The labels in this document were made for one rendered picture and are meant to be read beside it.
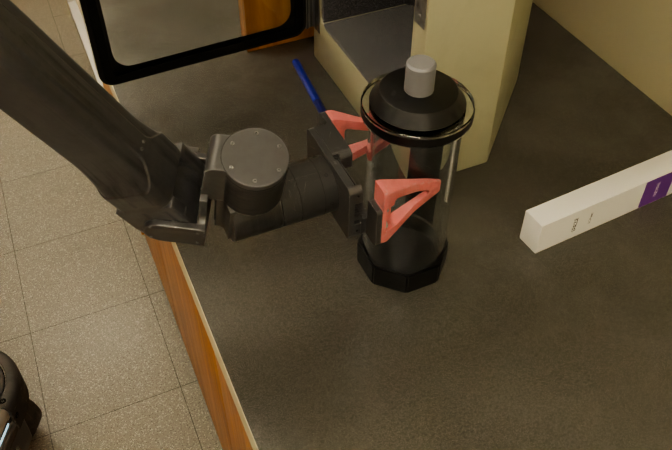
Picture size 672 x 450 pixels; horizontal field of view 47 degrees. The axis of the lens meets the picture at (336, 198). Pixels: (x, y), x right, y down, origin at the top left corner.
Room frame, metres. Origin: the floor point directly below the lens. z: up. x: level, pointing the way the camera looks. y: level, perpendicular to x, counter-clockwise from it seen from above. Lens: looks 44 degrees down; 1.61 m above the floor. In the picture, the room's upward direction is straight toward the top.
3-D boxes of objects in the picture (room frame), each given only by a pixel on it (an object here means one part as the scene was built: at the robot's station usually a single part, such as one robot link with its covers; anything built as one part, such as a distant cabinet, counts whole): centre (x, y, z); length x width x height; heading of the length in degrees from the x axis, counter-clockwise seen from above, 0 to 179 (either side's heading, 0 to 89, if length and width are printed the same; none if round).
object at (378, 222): (0.54, -0.05, 1.10); 0.09 x 0.07 x 0.07; 114
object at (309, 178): (0.54, 0.03, 1.10); 0.10 x 0.07 x 0.07; 24
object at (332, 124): (0.60, -0.03, 1.10); 0.09 x 0.07 x 0.07; 114
